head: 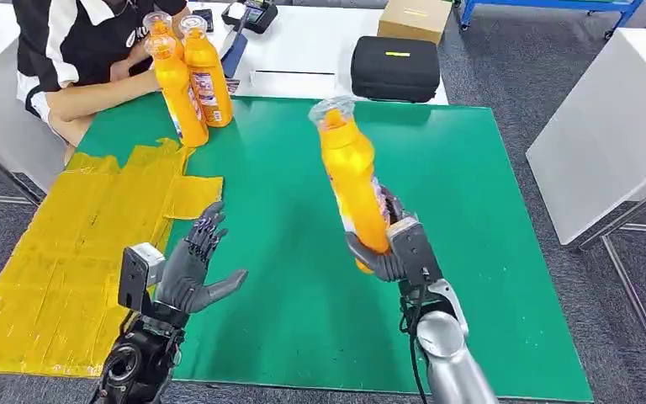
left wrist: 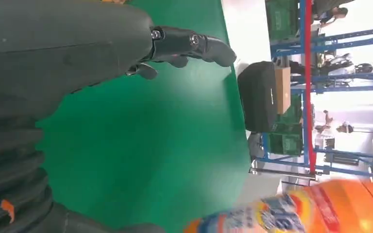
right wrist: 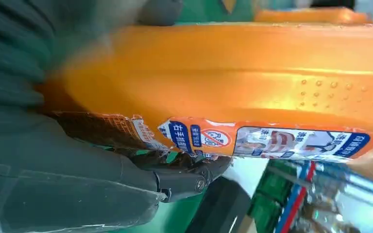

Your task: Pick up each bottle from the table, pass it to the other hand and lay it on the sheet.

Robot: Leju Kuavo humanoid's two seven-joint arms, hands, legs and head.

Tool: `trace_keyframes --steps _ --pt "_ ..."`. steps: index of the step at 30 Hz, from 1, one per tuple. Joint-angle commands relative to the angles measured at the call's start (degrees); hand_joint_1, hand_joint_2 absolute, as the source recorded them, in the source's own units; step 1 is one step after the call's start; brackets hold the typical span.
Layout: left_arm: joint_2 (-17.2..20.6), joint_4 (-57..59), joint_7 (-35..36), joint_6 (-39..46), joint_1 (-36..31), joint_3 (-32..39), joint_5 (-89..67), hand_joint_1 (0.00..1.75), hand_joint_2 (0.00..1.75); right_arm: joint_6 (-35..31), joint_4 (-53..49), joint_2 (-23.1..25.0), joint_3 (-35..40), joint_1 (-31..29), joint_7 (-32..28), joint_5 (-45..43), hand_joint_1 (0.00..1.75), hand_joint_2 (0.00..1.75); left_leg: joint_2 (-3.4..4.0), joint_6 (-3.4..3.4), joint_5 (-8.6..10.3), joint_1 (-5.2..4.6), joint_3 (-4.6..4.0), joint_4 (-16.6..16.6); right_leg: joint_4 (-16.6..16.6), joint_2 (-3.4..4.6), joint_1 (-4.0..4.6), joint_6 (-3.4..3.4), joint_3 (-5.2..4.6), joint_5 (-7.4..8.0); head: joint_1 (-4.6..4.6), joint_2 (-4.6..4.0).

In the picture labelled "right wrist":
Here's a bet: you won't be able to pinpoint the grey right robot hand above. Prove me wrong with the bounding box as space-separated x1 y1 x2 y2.
0 0 233 233

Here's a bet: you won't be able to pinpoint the green plastic crates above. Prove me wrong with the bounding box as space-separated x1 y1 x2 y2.
249 161 306 233

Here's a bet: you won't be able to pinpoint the red pole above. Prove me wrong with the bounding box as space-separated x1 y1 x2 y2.
280 162 317 233

